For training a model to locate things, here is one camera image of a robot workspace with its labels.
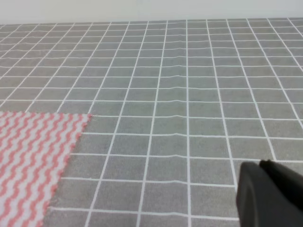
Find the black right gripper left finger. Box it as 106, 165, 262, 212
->
236, 162, 303, 227

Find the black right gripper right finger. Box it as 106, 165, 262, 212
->
259, 160, 303, 181

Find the pink wavy striped towel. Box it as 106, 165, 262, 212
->
0, 111, 91, 227

